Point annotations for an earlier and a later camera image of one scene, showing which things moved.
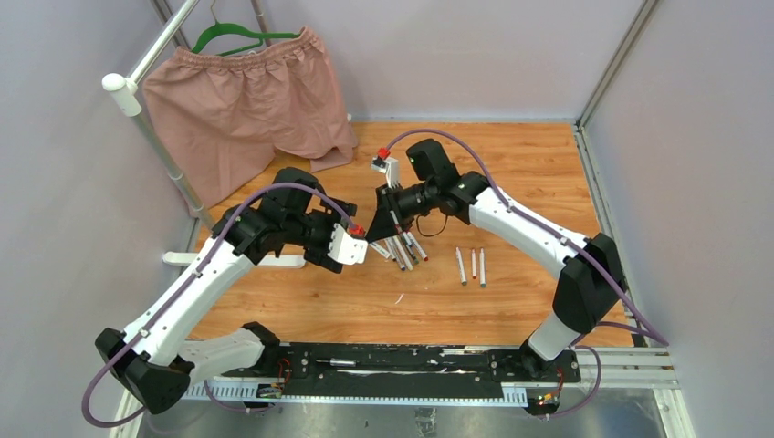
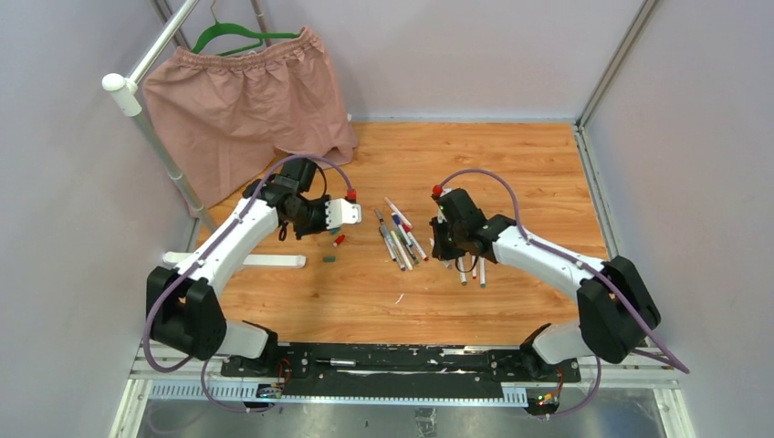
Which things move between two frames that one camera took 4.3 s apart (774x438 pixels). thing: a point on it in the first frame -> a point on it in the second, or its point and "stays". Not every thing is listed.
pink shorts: (223, 119) stays
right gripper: (390, 218) -> (442, 251)
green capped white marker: (462, 267) stays
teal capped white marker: (482, 267) stays
